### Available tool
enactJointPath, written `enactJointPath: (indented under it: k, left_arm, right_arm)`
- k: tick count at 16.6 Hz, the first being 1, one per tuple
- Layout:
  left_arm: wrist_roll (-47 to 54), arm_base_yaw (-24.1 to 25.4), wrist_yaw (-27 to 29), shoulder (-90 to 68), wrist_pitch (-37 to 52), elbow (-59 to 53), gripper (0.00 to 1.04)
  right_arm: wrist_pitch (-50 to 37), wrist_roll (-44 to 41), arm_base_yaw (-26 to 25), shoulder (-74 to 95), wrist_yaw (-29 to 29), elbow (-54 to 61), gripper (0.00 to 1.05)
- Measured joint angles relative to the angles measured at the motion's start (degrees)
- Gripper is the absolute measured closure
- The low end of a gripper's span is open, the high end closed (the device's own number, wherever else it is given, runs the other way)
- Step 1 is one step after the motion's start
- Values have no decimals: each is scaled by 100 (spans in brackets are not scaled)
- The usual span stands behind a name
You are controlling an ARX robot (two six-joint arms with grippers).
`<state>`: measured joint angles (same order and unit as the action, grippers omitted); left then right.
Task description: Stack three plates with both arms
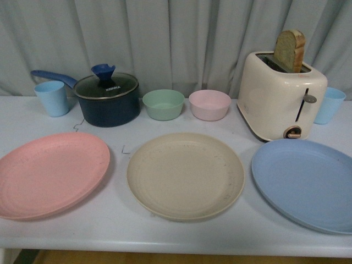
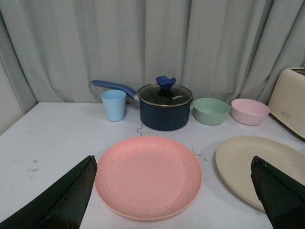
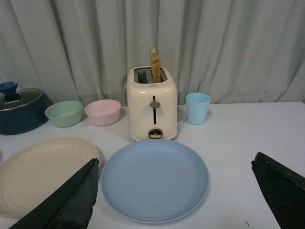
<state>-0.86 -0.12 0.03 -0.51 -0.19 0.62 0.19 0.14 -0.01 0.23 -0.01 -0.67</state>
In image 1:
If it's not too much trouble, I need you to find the pink plate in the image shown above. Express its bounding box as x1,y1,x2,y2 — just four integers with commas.
1,132,110,220

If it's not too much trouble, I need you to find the green bowl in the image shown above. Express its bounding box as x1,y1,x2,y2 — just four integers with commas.
142,89,185,121

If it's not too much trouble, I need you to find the pink bowl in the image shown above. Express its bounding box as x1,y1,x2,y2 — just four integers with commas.
189,90,232,121

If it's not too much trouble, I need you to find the beige plate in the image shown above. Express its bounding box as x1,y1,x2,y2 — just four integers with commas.
126,133,245,222

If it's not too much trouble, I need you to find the dark blue saucepan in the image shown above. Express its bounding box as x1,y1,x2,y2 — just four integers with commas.
31,70,140,128

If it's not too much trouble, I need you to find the glass pot lid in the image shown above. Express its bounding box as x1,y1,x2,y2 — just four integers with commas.
74,64,139,100

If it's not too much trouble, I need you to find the grey curtain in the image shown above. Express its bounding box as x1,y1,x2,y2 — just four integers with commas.
1,1,351,100

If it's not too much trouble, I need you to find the cream toaster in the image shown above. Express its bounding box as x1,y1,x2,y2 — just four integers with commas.
237,52,327,141

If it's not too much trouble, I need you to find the light blue cup left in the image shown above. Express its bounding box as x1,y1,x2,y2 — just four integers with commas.
34,81,69,117

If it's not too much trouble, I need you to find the light blue cup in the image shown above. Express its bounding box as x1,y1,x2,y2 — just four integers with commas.
34,81,69,117
314,87,346,125

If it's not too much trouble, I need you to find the bread slice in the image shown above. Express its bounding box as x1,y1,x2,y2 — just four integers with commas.
273,29,306,73

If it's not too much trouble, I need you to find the blue plate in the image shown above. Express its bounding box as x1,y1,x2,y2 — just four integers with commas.
251,139,351,234

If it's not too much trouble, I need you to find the light blue cup right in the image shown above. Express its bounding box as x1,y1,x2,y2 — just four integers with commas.
314,87,346,125

